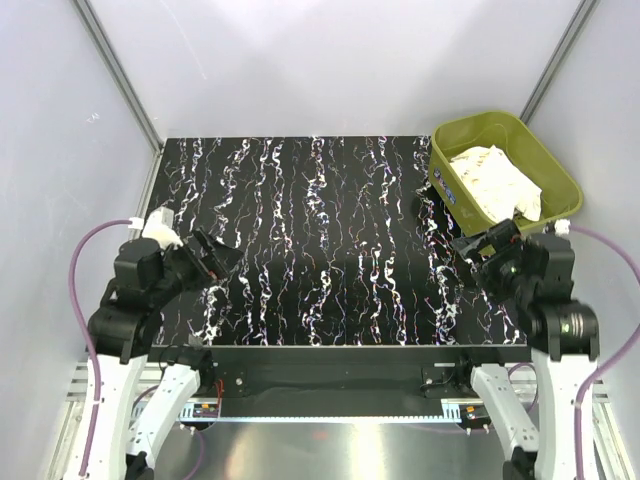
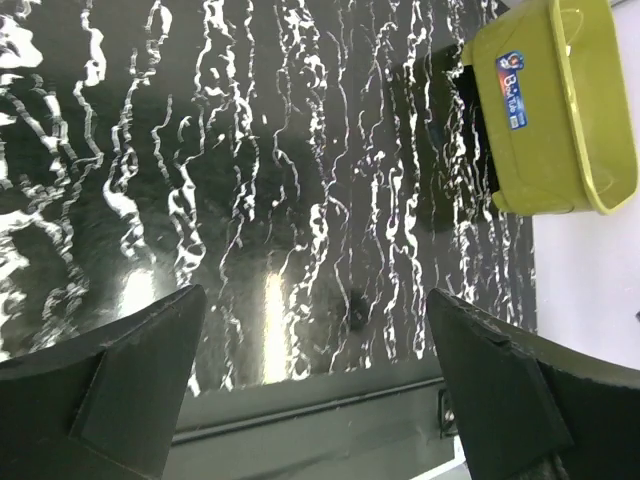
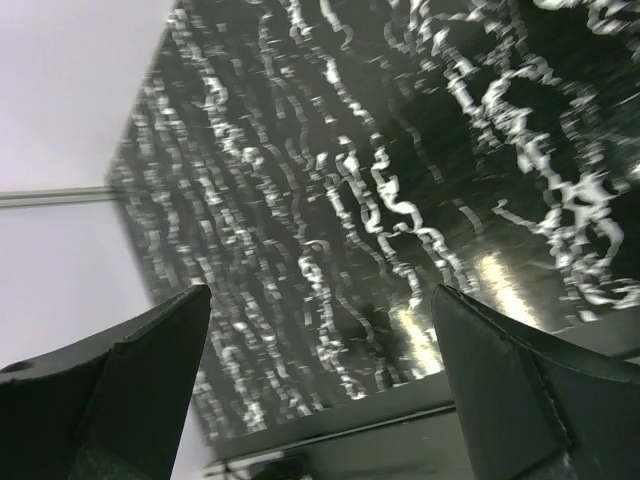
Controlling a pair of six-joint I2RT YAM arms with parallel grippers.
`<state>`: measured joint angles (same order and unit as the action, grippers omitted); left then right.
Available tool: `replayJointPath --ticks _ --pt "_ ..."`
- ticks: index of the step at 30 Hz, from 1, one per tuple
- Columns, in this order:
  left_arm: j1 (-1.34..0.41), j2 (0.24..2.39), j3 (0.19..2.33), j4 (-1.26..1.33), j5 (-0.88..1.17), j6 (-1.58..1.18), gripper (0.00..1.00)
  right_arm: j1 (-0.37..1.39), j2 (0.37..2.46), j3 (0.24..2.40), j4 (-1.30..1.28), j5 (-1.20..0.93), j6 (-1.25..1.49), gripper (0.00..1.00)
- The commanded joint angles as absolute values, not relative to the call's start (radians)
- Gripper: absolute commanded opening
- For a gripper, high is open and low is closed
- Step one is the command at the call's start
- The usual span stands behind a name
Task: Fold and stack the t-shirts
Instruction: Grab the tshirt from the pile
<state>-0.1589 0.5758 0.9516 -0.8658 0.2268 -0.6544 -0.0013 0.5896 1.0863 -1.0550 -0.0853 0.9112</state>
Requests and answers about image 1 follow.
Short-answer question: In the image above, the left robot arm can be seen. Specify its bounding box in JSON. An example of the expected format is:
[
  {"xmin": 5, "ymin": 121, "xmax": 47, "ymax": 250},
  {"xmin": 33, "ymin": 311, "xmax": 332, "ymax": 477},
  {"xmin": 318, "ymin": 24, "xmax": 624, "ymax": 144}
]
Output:
[{"xmin": 65, "ymin": 207, "xmax": 243, "ymax": 479}]

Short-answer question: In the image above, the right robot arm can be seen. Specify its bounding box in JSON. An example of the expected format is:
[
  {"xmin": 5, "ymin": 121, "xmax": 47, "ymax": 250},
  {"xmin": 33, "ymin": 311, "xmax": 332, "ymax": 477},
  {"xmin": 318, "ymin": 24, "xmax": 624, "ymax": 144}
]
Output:
[{"xmin": 452, "ymin": 220, "xmax": 600, "ymax": 479}]

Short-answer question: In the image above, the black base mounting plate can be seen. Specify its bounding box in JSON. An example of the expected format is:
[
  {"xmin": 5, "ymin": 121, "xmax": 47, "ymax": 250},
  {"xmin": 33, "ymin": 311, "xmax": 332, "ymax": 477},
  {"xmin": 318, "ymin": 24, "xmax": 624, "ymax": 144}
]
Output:
[{"xmin": 149, "ymin": 344, "xmax": 532, "ymax": 401}]

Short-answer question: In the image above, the black patterned table mat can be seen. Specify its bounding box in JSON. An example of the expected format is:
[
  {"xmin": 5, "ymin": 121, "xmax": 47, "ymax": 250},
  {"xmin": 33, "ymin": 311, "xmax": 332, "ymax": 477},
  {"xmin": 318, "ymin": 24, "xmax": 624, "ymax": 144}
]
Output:
[{"xmin": 149, "ymin": 136, "xmax": 524, "ymax": 346}]

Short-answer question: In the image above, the purple cable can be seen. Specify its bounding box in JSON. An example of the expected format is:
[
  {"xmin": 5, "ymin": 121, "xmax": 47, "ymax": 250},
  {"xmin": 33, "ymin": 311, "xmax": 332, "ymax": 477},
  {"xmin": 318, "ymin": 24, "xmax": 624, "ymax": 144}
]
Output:
[
  {"xmin": 554, "ymin": 223, "xmax": 640, "ymax": 480},
  {"xmin": 69, "ymin": 218, "xmax": 146, "ymax": 480}
]

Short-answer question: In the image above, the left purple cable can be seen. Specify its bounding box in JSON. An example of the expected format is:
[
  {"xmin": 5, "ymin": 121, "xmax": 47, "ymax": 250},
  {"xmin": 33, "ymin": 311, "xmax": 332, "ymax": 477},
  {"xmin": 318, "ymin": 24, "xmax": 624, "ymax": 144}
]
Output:
[{"xmin": 69, "ymin": 218, "xmax": 146, "ymax": 480}]

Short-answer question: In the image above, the aluminium rail profile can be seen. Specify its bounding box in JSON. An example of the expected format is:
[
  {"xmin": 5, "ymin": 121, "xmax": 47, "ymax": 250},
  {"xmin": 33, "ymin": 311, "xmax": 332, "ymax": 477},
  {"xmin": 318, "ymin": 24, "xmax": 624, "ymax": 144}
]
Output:
[{"xmin": 67, "ymin": 362, "xmax": 162, "ymax": 401}]

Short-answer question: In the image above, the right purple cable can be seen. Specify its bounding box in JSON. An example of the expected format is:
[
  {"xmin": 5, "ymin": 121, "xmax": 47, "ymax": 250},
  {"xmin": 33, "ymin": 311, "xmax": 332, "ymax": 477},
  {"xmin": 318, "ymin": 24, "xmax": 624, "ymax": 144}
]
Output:
[{"xmin": 554, "ymin": 223, "xmax": 640, "ymax": 480}]

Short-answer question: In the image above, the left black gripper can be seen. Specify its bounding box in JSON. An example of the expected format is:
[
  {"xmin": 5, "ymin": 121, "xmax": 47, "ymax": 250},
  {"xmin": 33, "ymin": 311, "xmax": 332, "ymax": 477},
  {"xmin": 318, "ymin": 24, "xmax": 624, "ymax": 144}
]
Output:
[{"xmin": 151, "ymin": 224, "xmax": 245, "ymax": 305}]

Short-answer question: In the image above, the slotted grey cable duct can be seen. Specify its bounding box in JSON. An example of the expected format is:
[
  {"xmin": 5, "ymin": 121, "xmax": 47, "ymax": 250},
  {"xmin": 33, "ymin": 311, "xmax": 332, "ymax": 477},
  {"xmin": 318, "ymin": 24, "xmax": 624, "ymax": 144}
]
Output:
[{"xmin": 180, "ymin": 397, "xmax": 462, "ymax": 423}]

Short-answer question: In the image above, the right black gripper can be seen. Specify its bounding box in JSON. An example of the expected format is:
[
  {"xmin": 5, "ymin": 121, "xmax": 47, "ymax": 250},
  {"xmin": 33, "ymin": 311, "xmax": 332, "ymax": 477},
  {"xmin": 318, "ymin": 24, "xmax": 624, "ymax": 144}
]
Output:
[{"xmin": 451, "ymin": 217, "xmax": 535, "ymax": 304}]

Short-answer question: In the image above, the olive green plastic basket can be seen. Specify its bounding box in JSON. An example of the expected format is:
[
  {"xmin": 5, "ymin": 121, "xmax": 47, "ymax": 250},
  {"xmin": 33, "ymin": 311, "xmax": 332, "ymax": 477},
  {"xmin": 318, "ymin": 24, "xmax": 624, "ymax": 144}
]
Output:
[{"xmin": 428, "ymin": 111, "xmax": 583, "ymax": 236}]

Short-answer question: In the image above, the white t shirt red print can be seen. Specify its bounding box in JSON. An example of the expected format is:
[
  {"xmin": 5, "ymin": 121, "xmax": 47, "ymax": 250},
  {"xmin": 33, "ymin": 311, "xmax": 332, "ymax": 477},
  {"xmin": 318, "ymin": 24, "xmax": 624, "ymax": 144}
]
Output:
[{"xmin": 450, "ymin": 145, "xmax": 542, "ymax": 224}]

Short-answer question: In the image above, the left aluminium frame post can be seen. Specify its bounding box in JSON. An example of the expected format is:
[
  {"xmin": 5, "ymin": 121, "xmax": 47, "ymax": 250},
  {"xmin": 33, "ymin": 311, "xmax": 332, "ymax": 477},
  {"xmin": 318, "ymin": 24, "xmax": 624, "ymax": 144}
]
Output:
[{"xmin": 70, "ymin": 0, "xmax": 164, "ymax": 154}]

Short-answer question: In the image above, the right aluminium frame post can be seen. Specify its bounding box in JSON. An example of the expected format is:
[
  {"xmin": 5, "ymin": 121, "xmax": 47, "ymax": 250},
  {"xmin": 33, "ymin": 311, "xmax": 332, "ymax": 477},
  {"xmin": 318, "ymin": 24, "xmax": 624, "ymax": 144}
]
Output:
[{"xmin": 519, "ymin": 0, "xmax": 599, "ymax": 124}]

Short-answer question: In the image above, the aluminium frame post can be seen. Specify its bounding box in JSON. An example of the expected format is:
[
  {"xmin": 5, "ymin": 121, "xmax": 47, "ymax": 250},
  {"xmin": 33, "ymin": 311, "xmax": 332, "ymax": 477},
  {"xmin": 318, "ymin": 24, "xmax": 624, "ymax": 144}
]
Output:
[
  {"xmin": 70, "ymin": 0, "xmax": 164, "ymax": 154},
  {"xmin": 519, "ymin": 0, "xmax": 599, "ymax": 124}
]

